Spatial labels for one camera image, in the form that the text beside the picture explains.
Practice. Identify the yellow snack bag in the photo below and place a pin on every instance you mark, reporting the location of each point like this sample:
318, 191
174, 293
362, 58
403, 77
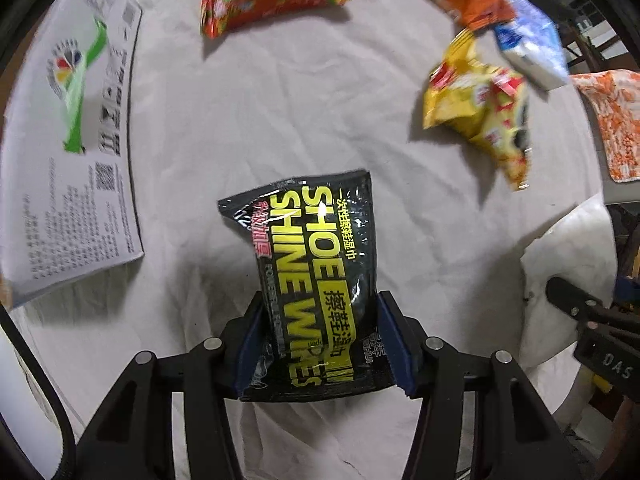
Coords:
486, 104

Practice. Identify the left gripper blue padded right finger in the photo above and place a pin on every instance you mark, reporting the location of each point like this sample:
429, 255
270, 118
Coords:
426, 366

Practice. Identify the white plastic bag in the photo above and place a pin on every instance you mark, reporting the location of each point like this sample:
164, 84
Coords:
579, 248

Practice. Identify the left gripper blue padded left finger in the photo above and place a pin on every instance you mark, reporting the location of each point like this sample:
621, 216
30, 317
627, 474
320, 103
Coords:
220, 367

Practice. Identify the black shoe shine wipes pack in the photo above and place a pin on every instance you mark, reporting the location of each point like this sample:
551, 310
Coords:
314, 243

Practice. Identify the grey table cloth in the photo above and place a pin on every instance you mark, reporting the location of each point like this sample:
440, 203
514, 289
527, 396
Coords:
316, 92

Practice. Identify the open cardboard box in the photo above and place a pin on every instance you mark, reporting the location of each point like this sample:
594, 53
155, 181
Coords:
67, 209

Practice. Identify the orange floral towel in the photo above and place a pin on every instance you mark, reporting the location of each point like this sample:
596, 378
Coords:
614, 99

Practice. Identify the blue white wipes pack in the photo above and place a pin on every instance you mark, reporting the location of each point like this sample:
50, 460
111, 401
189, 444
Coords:
531, 43

